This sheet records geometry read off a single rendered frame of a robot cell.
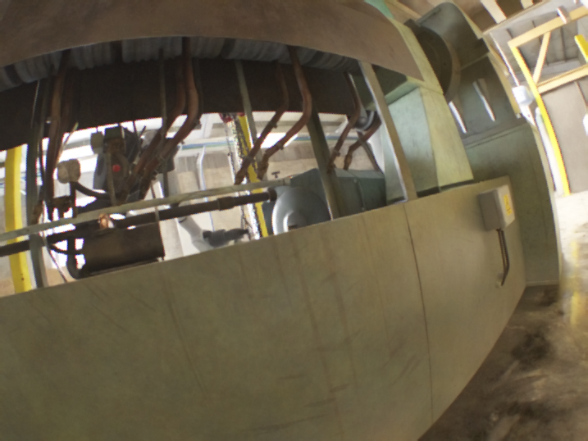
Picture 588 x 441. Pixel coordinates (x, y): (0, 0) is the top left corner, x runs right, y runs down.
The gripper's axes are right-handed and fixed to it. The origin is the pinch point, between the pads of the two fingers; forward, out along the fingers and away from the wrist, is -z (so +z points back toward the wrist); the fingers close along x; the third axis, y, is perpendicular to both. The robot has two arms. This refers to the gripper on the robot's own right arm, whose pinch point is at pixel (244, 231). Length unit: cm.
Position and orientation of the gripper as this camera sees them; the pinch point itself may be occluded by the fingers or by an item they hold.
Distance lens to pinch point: 129.9
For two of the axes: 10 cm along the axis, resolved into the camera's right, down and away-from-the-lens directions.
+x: -2.1, 0.1, -9.8
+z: -9.5, 2.5, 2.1
